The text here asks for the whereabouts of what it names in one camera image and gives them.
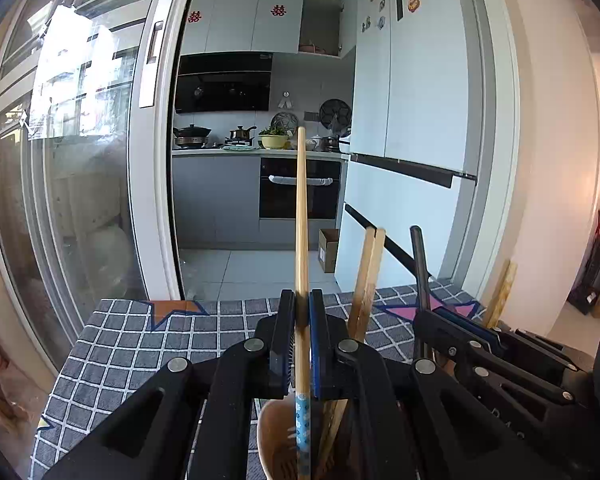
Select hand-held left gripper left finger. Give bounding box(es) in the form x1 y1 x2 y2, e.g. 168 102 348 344
41 289 298 480

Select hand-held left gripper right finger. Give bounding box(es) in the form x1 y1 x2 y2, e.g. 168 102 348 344
307 288 537 480

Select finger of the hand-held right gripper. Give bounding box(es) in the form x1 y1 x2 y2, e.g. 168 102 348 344
431 307 581 372
412 310 579 443

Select black long-handled utensil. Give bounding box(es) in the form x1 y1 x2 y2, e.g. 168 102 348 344
410 226 430 361

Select beige plastic utensil holder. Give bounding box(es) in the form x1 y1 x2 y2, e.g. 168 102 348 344
256 394 331 480

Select cardboard box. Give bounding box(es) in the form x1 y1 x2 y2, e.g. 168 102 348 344
318 228 340 274

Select black bag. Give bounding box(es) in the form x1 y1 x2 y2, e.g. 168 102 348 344
569 237 600 317

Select black built-in oven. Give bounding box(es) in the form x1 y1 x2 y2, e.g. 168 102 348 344
259 157 342 220

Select grey checkered tablecloth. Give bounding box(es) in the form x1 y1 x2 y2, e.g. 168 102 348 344
30 282 486 480

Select grey kitchen base cabinet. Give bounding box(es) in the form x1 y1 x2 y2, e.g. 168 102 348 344
172 154 262 249

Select bowl of green vegetables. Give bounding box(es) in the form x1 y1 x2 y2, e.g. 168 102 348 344
258 126 292 150

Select white refrigerator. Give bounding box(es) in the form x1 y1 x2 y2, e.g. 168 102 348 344
334 0 482 282

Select black wok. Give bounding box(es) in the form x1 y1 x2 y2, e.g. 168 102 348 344
173 124 213 149

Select black desk fan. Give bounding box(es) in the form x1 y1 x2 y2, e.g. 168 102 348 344
319 98 352 132

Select black range hood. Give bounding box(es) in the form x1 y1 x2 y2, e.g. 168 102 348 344
173 52 274 114

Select sliding glass door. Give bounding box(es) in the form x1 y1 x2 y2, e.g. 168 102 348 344
0 0 203 366

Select round wire rack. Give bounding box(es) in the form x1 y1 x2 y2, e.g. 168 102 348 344
271 112 300 134

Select white wall cabinets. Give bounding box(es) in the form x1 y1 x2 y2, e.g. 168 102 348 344
181 0 343 58

